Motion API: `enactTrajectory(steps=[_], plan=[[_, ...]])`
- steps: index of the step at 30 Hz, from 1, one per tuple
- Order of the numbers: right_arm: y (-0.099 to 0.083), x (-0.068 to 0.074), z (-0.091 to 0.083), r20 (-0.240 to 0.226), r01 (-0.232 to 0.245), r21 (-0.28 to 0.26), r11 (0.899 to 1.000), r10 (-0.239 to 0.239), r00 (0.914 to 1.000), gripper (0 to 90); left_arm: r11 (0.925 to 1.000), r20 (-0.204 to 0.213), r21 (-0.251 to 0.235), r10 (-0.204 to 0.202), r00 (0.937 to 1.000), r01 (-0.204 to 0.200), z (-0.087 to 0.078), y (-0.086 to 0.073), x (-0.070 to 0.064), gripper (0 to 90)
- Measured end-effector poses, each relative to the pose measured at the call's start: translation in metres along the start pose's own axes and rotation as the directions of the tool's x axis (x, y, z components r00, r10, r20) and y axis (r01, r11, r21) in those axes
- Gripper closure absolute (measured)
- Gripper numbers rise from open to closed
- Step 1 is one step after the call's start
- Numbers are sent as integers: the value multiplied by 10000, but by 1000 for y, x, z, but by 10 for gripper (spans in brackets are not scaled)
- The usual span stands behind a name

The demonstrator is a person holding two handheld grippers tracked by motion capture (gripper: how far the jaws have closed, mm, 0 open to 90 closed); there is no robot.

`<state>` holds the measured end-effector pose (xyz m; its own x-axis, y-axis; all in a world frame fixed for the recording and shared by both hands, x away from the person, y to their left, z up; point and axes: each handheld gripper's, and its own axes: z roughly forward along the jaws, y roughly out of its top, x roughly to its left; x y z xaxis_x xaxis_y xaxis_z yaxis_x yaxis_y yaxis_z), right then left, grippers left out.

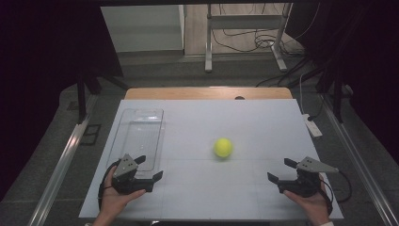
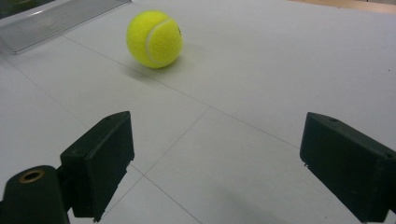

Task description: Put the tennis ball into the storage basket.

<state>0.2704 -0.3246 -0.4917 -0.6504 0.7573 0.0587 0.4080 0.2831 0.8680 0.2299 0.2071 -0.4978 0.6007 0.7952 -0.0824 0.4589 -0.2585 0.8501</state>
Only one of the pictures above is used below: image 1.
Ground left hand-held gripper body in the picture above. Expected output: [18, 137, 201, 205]
[111, 153, 155, 195]

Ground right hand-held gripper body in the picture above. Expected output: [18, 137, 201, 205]
[277, 155, 340, 199]

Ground clear plastic tray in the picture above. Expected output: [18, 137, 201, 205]
[106, 107, 165, 181]

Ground yellow tennis ball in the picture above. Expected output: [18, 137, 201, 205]
[213, 137, 234, 158]

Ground person's left hand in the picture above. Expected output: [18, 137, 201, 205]
[99, 166, 147, 220]

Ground person's right hand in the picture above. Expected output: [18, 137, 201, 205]
[282, 172, 332, 226]

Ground white board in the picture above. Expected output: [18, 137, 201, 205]
[78, 99, 344, 220]

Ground black stand leg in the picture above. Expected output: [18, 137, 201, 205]
[315, 67, 346, 124]
[76, 70, 130, 124]

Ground wooden table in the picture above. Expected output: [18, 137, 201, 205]
[124, 87, 294, 101]

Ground dark curtain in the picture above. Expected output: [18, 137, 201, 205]
[286, 0, 399, 158]
[0, 0, 124, 202]

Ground white cabinet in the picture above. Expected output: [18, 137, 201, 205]
[100, 4, 186, 54]

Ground white metal stand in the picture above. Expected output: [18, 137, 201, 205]
[204, 3, 293, 73]

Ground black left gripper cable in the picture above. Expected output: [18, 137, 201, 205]
[97, 159, 122, 212]

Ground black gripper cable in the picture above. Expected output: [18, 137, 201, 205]
[97, 159, 122, 212]
[319, 169, 353, 218]

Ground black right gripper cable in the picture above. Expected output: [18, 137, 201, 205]
[319, 169, 353, 218]

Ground black floor frame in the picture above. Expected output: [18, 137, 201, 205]
[79, 123, 103, 147]

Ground aluminium rail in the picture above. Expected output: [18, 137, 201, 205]
[319, 93, 399, 226]
[27, 93, 99, 226]

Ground white power strip cable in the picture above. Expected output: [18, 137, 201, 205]
[298, 73, 308, 116]

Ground tangle of black floor cables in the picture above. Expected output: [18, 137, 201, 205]
[211, 3, 318, 59]

